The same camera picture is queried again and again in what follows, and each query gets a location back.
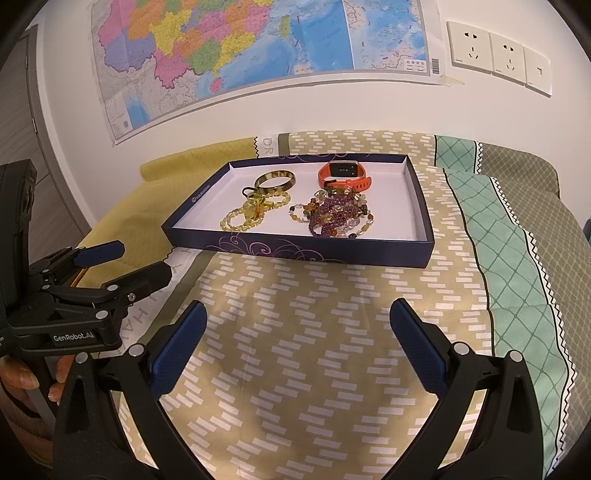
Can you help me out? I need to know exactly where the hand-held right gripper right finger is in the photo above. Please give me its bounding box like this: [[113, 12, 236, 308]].
[[389, 298, 546, 480]]

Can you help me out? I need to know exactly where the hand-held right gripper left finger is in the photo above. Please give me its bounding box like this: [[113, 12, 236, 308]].
[[53, 300, 208, 480]]

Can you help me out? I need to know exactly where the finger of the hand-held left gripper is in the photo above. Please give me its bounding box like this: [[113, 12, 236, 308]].
[[44, 261, 174, 320], [28, 240, 125, 288]]

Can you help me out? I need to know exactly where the yellow bead necklace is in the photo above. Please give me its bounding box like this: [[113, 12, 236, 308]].
[[219, 187, 293, 233]]

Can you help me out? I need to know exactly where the dark blue cardboard box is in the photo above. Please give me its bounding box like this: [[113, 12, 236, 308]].
[[161, 153, 435, 268]]

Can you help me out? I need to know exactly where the amber bead bracelet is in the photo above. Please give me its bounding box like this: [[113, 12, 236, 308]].
[[309, 187, 376, 240]]

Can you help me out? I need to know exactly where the purple bead necklace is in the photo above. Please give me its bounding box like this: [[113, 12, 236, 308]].
[[307, 194, 365, 238]]

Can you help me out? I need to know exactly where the tortoiseshell bangle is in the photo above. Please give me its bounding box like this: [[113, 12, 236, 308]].
[[254, 170, 297, 191]]

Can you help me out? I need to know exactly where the orange smart watch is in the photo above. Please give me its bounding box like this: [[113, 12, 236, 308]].
[[318, 161, 373, 191]]

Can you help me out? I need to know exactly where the person's left hand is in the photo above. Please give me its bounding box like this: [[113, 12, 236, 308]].
[[0, 355, 75, 409]]

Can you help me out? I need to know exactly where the grey wooden door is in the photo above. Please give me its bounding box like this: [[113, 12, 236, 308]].
[[0, 23, 93, 259]]

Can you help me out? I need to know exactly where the patchwork printed bed sheet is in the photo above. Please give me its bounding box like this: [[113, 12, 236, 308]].
[[76, 129, 591, 480]]

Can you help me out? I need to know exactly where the colourful wall map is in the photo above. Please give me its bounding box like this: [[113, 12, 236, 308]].
[[90, 0, 446, 146]]

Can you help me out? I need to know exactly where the white wall socket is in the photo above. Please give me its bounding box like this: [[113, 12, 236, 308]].
[[524, 46, 553, 97], [447, 21, 494, 75], [489, 32, 527, 86]]

